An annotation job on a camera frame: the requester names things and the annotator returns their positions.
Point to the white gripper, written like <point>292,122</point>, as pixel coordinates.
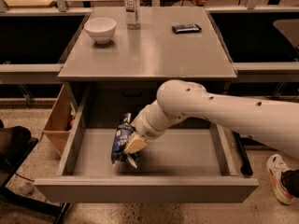
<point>146,129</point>

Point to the blue chip bag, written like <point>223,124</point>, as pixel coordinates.
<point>121,139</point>

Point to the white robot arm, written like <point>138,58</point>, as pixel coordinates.
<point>272,123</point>

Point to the open grey top drawer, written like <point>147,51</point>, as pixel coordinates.
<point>190,163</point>

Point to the grey metal cabinet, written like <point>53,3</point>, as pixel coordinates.
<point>126,72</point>

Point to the brown cardboard box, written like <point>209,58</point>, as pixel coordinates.
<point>60,121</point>

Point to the white ceramic bowl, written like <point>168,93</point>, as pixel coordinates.
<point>100,30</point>

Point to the small dark snack packet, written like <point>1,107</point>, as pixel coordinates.
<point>186,28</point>

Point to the white sneaker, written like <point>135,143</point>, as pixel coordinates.
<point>275,167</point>

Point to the clear plastic water bottle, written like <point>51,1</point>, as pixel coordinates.
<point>132,11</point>

